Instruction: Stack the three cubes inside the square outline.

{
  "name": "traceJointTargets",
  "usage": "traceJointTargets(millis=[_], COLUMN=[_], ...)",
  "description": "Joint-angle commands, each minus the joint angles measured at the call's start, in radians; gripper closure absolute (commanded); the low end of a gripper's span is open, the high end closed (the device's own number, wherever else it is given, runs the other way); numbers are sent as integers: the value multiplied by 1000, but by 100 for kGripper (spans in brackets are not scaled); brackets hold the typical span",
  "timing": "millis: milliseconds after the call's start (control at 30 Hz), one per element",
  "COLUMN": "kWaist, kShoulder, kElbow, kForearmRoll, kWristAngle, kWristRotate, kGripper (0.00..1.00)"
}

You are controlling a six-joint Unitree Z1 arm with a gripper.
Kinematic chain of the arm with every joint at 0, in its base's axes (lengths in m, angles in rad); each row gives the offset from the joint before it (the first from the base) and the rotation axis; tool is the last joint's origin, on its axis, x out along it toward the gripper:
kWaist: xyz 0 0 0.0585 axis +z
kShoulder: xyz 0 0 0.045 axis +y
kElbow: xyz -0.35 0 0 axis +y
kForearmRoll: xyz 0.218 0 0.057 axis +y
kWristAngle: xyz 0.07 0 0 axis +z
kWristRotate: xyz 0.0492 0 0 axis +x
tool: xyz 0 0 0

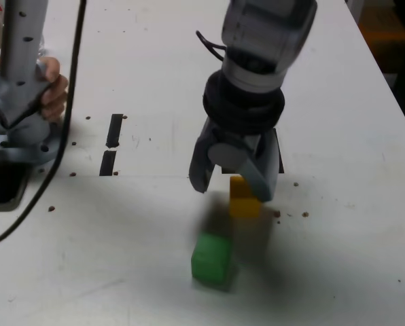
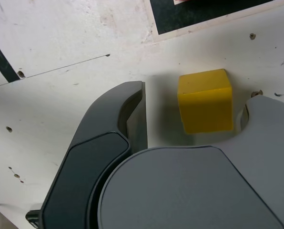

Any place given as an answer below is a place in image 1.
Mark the black tape square outline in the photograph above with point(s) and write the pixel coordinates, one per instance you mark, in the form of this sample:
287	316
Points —
229	171

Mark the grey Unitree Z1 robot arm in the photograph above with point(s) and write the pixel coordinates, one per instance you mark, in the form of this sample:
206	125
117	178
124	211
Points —
267	34

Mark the person's hand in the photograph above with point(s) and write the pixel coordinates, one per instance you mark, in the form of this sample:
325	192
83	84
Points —
56	98

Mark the black tape strip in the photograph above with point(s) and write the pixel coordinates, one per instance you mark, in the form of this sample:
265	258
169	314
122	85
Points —
114	130

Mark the black mounting plate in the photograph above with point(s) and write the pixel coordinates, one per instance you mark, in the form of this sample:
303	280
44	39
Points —
2	186

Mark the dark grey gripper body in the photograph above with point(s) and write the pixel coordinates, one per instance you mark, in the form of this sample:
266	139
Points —
240	139

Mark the yellow cube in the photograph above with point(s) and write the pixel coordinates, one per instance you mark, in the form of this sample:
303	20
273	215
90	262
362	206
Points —
240	203

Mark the green cube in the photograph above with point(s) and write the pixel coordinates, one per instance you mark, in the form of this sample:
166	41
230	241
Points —
211	259

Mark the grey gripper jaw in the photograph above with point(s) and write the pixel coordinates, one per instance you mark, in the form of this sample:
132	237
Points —
200	166
228	156

